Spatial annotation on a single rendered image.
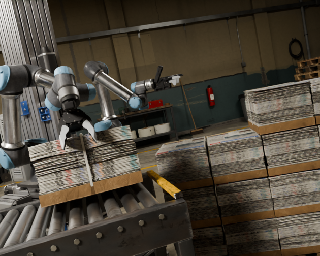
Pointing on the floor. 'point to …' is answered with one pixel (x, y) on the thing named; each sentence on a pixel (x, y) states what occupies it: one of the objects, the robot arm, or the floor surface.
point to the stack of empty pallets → (313, 68)
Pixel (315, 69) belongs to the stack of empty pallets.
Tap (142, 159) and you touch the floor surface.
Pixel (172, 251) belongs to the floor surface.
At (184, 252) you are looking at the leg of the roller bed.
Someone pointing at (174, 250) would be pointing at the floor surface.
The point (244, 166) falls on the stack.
